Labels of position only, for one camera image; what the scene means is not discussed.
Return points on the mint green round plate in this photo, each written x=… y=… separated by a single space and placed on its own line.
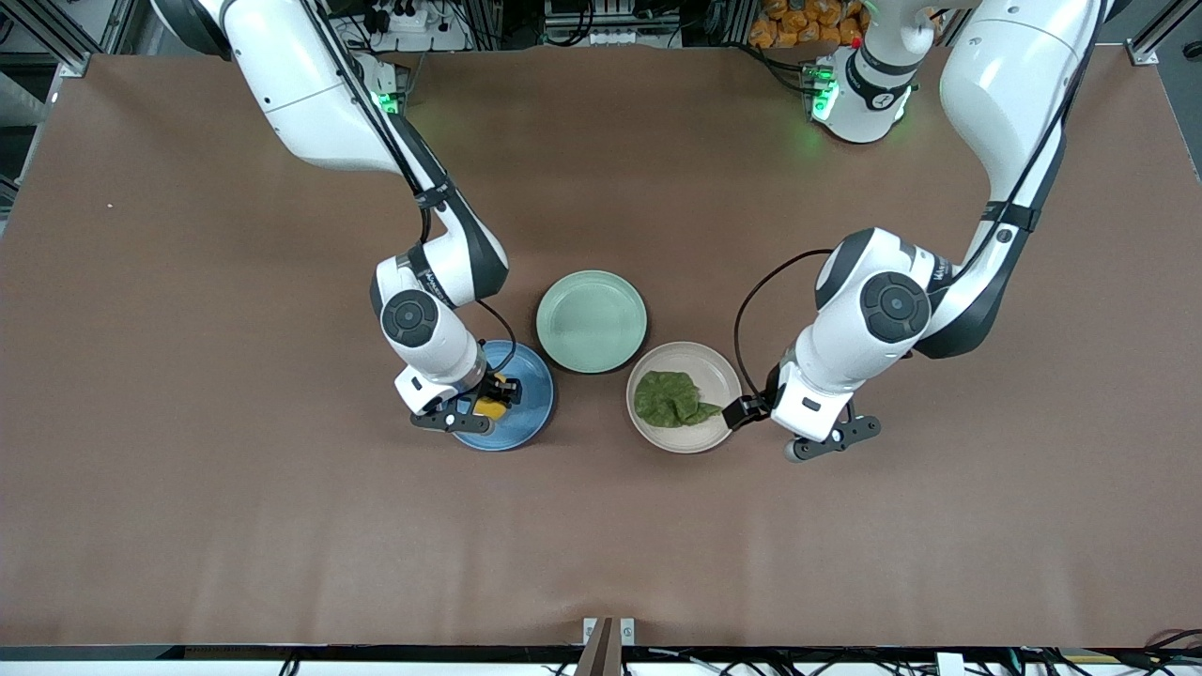
x=592 y=321

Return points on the white power strip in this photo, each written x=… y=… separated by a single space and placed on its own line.
x=413 y=19

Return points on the bag of oranges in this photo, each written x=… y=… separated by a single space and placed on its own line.
x=808 y=23

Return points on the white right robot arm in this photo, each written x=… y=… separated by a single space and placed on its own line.
x=300 y=94

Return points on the green lettuce leaf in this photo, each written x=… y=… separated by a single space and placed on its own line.
x=667 y=399

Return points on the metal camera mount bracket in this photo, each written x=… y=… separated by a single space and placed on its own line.
x=608 y=648

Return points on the beige round plate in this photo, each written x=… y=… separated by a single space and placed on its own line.
x=684 y=361

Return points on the aluminium frame profile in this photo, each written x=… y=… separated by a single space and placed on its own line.
x=1160 y=38
x=56 y=38

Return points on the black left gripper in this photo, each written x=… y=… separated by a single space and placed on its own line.
x=759 y=407

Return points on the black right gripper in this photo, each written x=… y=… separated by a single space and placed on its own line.
x=492 y=386

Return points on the blue round plate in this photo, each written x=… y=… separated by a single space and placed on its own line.
x=528 y=413

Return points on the yellow lemon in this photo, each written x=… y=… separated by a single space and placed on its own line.
x=490 y=409

